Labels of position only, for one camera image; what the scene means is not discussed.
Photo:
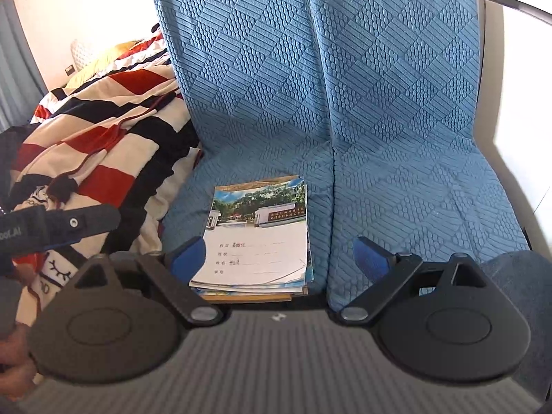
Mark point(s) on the landscape photo notebook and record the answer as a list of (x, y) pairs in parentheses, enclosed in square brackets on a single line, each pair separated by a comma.
[(256, 239)]

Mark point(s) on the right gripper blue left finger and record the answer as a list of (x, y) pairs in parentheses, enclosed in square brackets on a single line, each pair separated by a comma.
[(168, 275)]

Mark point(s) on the black curved metal armrest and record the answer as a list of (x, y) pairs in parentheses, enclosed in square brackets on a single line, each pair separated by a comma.
[(526, 8)]

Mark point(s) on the blue textured sofa cover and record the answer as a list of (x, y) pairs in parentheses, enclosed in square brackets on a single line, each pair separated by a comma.
[(372, 102)]

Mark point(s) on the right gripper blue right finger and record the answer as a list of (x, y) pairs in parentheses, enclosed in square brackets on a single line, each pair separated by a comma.
[(390, 274)]

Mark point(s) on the brown map cover book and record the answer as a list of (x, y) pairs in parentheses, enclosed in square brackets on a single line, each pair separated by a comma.
[(246, 298)]

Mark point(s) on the grey curtain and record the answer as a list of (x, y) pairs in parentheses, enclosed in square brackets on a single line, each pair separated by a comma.
[(21, 84)]

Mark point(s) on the person left hand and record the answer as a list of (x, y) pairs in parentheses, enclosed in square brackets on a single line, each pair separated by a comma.
[(18, 378)]

